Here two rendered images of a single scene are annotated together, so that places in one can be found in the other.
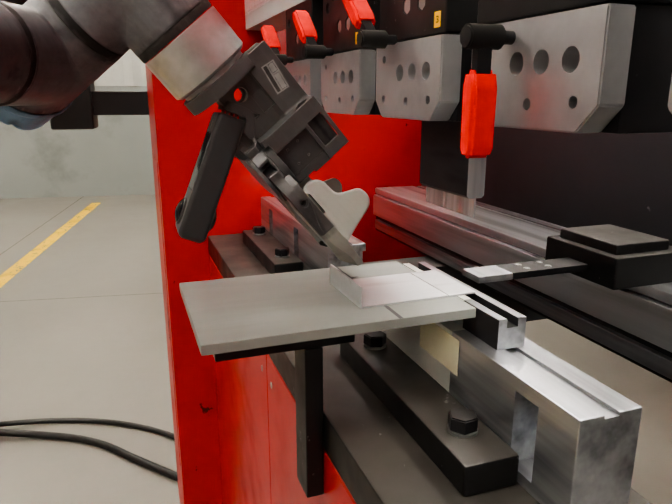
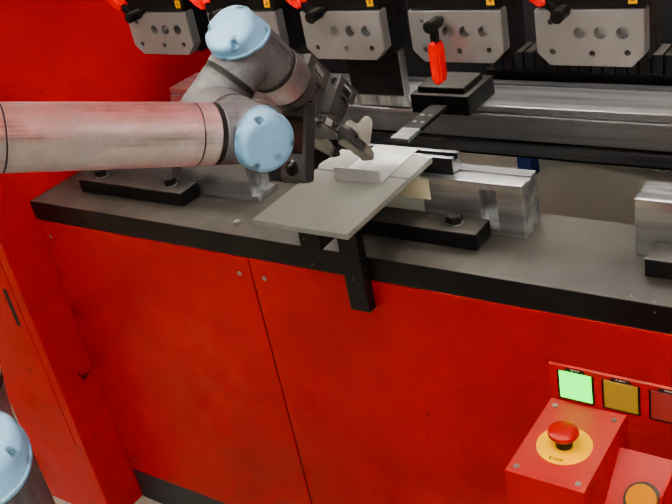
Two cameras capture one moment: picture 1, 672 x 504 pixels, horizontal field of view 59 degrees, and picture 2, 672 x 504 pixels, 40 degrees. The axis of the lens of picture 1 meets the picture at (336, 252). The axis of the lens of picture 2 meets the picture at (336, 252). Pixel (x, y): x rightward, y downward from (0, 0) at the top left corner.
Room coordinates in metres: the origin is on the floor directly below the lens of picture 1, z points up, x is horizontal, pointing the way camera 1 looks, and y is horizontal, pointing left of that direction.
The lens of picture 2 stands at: (-0.56, 0.75, 1.63)
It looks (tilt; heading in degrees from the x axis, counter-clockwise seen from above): 29 degrees down; 329
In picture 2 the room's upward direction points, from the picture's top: 12 degrees counter-clockwise
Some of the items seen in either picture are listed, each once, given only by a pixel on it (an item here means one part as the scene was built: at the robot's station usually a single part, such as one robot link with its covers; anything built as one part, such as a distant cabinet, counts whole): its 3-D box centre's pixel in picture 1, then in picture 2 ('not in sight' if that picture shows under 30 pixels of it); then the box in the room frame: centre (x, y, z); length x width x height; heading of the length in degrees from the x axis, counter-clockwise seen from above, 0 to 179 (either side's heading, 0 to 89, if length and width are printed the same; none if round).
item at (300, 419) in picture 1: (284, 403); (343, 262); (0.57, 0.05, 0.88); 0.14 x 0.04 x 0.22; 110
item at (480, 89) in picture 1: (485, 92); (438, 50); (0.47, -0.11, 1.20); 0.04 x 0.02 x 0.10; 110
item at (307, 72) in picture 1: (321, 58); (169, 3); (1.03, 0.02, 1.26); 0.15 x 0.09 x 0.17; 20
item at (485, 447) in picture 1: (411, 394); (403, 223); (0.58, -0.08, 0.89); 0.30 x 0.05 x 0.03; 20
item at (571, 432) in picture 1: (467, 364); (424, 192); (0.58, -0.14, 0.92); 0.39 x 0.06 x 0.10; 20
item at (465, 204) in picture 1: (450, 165); (378, 78); (0.63, -0.12, 1.13); 0.10 x 0.02 x 0.10; 20
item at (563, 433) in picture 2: not in sight; (563, 438); (0.10, 0.07, 0.79); 0.04 x 0.04 x 0.04
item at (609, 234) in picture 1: (564, 258); (433, 106); (0.69, -0.27, 1.01); 0.26 x 0.12 x 0.05; 110
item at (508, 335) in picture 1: (455, 299); (404, 157); (0.61, -0.13, 0.99); 0.20 x 0.03 x 0.03; 20
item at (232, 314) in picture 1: (318, 299); (344, 190); (0.58, 0.02, 1.00); 0.26 x 0.18 x 0.01; 110
